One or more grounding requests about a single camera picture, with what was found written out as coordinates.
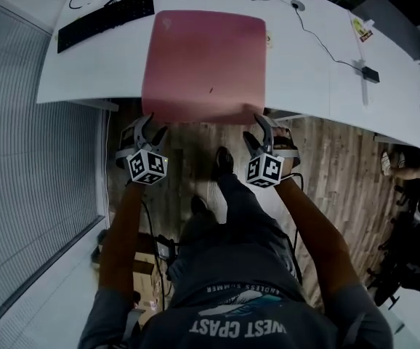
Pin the black keyboard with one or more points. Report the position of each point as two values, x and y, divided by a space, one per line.
104 22

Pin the person's right forearm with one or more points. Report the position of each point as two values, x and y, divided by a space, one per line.
315 238

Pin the person's left black shoe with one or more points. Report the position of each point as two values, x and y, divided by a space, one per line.
199 209

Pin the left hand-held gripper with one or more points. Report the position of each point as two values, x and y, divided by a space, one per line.
148 167

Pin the pink mat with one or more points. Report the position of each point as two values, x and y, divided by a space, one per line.
204 67

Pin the yellow printed card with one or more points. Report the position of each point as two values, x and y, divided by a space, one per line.
362 30

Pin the person's dark trousers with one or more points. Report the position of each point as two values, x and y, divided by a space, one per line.
246 224

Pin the black power adapter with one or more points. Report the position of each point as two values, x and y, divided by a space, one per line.
371 74

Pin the person's left hand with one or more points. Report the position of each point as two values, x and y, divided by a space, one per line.
127 138

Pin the person's grey shirt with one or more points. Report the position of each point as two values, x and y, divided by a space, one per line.
239 315

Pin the person's left forearm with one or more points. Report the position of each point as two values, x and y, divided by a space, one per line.
123 238

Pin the person's right black shoe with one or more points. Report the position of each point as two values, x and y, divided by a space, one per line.
223 162

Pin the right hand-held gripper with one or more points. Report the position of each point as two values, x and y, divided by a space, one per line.
264 171

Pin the grey desk divider panel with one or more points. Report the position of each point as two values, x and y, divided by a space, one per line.
395 24

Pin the black office chair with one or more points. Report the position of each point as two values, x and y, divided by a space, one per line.
410 253

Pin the person's black shoe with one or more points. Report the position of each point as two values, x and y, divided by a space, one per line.
199 209
223 162

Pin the cardboard box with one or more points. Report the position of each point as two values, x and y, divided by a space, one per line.
146 278

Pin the small black belt device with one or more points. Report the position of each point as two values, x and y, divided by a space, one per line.
165 248

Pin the person's right hand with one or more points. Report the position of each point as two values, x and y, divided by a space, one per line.
285 138

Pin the white desk bracket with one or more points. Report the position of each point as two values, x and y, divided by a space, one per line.
363 86

